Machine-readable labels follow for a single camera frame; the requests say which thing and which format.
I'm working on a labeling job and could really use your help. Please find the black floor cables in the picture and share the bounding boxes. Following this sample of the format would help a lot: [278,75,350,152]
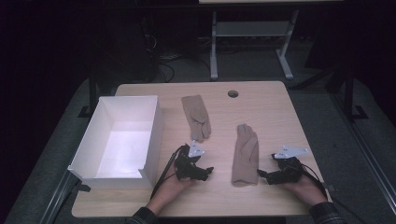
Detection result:
[155,51,177,83]

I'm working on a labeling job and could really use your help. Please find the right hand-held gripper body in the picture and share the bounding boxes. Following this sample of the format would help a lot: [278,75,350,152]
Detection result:
[271,145,309,185]

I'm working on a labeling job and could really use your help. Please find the grey metal table frame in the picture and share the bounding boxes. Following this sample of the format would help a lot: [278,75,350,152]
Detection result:
[209,8,301,82]

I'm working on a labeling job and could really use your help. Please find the aluminium rail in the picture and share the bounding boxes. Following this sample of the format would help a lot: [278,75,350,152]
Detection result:
[329,92,396,217]
[38,169,80,224]

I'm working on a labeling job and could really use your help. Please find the left hand-held gripper black cable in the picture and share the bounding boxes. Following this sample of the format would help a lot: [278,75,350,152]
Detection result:
[149,144,189,201]

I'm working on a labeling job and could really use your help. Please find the black metal stand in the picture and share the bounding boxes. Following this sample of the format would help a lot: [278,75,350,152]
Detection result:
[78,60,101,119]
[340,64,370,121]

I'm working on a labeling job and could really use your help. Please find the person's left hand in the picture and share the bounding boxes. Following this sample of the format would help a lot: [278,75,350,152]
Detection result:
[151,163,196,206]

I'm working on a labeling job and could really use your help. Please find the white box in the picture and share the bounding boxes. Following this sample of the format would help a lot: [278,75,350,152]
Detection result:
[67,94,165,190]

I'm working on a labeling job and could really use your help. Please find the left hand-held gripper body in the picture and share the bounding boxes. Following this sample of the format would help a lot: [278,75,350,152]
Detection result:
[173,140,206,182]

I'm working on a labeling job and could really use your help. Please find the person's right hand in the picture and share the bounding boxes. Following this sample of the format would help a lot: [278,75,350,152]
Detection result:
[279,174,328,206]

